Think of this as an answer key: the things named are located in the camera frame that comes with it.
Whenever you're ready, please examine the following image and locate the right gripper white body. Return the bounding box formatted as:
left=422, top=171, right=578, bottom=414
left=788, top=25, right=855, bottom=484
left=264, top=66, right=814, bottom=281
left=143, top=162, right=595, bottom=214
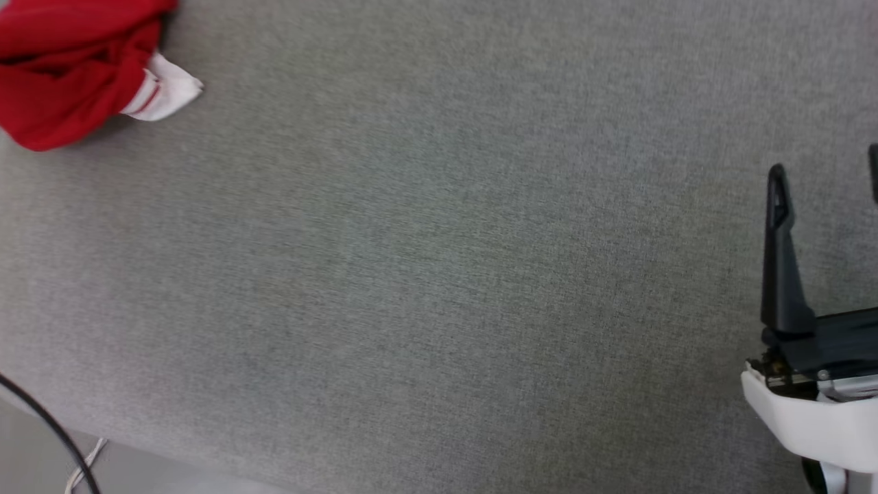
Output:
left=741, top=309, right=878, bottom=474

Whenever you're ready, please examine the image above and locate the red Bulls basketball jersey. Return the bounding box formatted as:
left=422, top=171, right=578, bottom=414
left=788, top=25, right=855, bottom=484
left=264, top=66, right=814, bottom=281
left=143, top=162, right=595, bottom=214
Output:
left=0, top=0, right=204, bottom=152

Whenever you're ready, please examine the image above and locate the grey fabric sofa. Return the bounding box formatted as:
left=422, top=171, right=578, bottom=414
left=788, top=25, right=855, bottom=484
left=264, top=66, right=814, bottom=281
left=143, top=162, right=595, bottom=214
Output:
left=0, top=0, right=878, bottom=494

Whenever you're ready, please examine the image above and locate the thin white cable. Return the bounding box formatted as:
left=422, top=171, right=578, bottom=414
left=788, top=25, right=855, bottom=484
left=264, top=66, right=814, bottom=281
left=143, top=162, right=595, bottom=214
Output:
left=65, top=438, right=109, bottom=494

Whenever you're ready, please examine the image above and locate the thin black cable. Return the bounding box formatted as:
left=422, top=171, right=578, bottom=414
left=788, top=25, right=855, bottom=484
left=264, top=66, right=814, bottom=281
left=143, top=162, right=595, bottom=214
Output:
left=0, top=374, right=102, bottom=494

